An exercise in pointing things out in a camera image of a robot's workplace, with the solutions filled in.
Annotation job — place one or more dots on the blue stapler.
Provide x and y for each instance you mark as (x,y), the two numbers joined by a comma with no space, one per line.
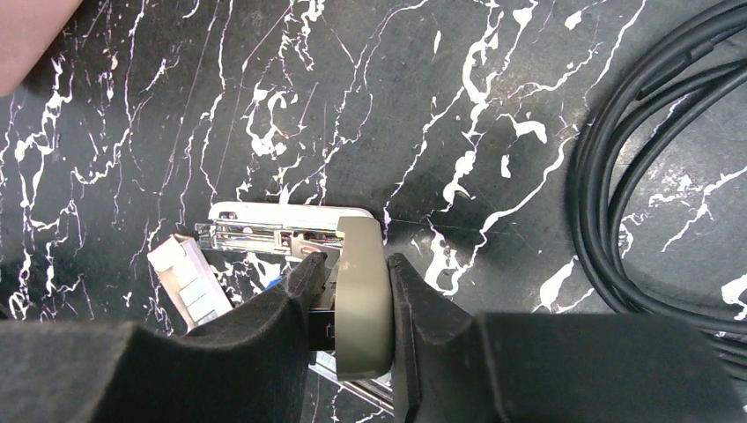
(277,281)

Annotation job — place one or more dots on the pink plastic storage box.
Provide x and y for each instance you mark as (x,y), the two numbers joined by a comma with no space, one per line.
(27,29)

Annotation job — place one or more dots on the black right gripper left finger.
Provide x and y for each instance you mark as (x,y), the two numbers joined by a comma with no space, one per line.
(249,365)

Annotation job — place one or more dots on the red white staple box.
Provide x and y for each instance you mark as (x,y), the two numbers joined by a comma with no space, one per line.
(189,281)

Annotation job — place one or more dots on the beige small stapler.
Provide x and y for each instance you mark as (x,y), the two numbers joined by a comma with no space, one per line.
(351,319)

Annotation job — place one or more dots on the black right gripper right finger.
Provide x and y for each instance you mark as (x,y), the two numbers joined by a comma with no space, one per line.
(451,366)

